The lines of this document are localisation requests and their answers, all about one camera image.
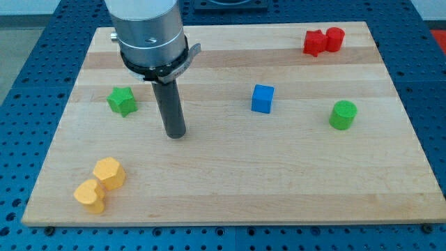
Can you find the green cylinder block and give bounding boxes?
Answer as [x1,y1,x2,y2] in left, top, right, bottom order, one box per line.
[329,100,357,130]

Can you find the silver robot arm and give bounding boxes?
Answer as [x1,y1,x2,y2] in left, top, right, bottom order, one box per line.
[105,0,201,83]

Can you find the blue cube block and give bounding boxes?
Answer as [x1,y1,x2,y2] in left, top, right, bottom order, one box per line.
[251,84,275,114]

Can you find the wooden board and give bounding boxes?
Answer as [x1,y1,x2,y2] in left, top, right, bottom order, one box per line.
[22,22,445,227]

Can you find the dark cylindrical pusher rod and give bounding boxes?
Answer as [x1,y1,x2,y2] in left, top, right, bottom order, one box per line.
[152,80,186,139]

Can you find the green star block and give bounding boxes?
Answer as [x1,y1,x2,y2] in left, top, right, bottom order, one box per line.
[107,87,138,117]

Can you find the yellow hexagon block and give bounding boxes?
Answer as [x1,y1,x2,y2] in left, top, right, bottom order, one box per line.
[93,157,126,190]

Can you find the red star block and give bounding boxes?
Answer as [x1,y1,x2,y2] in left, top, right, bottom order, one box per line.
[303,30,328,57]

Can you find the red cylinder block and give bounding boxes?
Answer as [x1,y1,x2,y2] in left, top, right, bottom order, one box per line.
[325,27,345,52]

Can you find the yellow heart block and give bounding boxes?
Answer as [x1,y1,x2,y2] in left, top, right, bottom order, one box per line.
[73,179,105,214]

